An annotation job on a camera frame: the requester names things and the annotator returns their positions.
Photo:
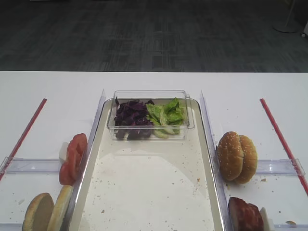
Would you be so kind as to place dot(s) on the bun half cut side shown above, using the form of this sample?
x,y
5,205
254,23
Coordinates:
x,y
60,208

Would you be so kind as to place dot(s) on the green lettuce leaves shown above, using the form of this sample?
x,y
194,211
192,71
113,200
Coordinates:
x,y
170,114

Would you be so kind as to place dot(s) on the red tomato slices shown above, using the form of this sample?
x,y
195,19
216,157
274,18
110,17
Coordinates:
x,y
70,168

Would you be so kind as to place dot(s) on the dark red meat patties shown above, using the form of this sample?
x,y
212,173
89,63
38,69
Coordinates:
x,y
245,216

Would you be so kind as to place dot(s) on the clear plastic container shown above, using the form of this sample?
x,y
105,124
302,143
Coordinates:
x,y
153,97

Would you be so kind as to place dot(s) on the purple cabbage pieces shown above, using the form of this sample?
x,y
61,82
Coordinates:
x,y
132,113

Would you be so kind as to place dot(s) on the silver metal tray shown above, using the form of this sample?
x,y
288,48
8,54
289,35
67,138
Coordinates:
x,y
148,185

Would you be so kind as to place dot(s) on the sesame bun top front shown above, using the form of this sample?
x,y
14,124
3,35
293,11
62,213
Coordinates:
x,y
230,155

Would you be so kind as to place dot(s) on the sesame bun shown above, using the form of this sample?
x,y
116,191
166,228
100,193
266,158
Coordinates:
x,y
249,160
230,155

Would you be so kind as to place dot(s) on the white onion slice left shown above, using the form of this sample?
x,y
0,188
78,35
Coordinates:
x,y
63,151

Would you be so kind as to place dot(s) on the white onion slice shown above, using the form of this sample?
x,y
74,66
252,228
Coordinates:
x,y
63,151
268,224

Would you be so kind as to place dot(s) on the right long clear divider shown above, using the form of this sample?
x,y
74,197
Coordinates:
x,y
221,199

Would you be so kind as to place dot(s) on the long clear divider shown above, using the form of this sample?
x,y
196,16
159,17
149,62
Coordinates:
x,y
83,166
221,199

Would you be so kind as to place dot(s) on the sesame bun top rear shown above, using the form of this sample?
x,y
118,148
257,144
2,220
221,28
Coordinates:
x,y
249,160

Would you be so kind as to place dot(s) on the left red strip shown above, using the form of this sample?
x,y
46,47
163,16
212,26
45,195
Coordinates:
x,y
24,134

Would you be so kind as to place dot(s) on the red strip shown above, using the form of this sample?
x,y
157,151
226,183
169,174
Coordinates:
x,y
24,134
288,151

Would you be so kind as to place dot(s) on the right red strip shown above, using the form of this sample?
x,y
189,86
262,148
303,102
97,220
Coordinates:
x,y
288,151

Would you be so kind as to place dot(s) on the right upper clear crossbar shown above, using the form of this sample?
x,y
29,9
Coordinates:
x,y
283,167

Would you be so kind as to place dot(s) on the clear crossbar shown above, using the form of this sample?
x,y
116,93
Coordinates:
x,y
287,226
31,166
283,167

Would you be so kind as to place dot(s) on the left long clear divider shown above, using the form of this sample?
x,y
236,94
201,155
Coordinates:
x,y
83,166

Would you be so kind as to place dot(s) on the left upper clear crossbar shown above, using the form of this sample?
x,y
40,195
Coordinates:
x,y
31,166

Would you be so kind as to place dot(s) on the bun half outer left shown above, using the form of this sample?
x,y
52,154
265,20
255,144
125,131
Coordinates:
x,y
38,213

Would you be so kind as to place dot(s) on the white onion slice right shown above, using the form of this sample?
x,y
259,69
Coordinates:
x,y
268,224

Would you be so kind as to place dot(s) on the right lower clear crossbar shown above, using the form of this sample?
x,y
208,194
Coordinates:
x,y
287,226

